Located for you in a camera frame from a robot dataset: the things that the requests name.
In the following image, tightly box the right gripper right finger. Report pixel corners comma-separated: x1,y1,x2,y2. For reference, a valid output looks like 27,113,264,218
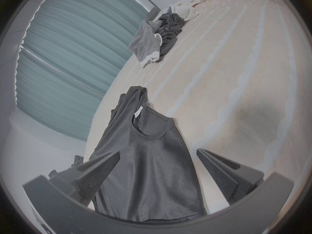
196,148,264,203

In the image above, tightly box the blue-green curtain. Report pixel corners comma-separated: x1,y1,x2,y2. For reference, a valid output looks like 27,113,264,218
20,0,156,94
15,49,105,142

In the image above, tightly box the white printed pillow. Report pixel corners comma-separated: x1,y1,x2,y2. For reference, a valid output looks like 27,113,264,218
174,0,203,9

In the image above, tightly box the pile of clothes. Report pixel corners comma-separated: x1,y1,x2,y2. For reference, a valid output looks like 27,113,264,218
128,5,201,70

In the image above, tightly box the black chest of drawers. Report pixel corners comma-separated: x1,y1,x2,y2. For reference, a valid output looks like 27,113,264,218
71,156,85,168

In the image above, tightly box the black T-shirt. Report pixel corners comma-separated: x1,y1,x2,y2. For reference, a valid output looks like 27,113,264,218
89,86,208,222

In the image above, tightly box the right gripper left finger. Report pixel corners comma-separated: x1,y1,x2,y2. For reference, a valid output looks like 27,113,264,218
49,151,121,203

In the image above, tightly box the bed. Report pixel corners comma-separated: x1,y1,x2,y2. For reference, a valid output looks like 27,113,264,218
84,0,306,216

